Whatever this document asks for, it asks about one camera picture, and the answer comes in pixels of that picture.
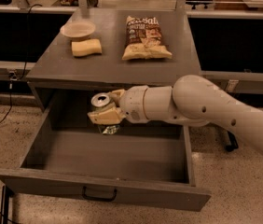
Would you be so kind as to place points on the chip bag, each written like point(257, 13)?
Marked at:
point(144, 39)

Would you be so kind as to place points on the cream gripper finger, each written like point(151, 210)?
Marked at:
point(116, 95)
point(111, 116)

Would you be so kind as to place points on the green soda can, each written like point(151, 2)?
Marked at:
point(102, 101)

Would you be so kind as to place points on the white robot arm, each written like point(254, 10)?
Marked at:
point(191, 101)

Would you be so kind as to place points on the black stand leg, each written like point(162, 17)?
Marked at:
point(233, 144)

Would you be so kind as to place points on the grey cabinet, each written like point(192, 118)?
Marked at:
point(58, 70)

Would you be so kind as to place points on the beige shallow bowl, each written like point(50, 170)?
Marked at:
point(78, 29)

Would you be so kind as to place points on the black drawer handle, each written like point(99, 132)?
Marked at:
point(99, 195)

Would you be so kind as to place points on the yellow sponge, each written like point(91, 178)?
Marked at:
point(86, 47)

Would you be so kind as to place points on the open grey top drawer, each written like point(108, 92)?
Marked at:
point(148, 164)

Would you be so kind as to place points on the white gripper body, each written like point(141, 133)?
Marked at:
point(133, 104)

